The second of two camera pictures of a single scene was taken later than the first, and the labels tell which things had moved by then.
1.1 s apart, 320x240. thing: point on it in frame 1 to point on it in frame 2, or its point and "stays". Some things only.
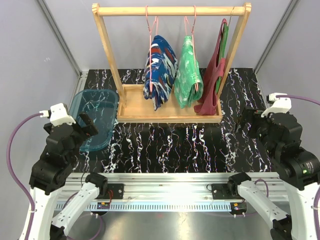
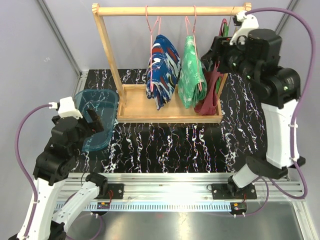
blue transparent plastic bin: [100, 106] stays
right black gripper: [253, 115] to [221, 47]
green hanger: [223, 49] stays
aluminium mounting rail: [175, 192] stays
